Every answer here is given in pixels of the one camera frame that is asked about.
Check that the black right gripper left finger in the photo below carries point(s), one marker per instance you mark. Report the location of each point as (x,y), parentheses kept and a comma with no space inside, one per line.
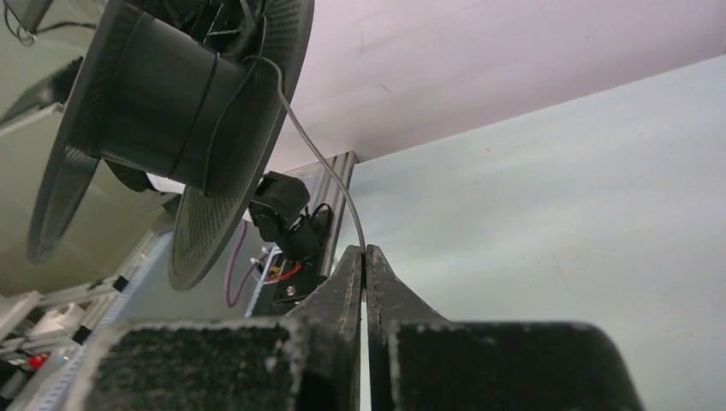
(306,359)

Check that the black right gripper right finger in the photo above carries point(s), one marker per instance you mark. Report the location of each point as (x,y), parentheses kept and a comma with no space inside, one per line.
(419,360)

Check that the black cable spool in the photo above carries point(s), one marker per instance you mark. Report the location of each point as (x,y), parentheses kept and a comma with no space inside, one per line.
(152,98)

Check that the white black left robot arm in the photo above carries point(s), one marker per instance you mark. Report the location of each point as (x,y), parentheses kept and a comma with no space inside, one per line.
(279,209)

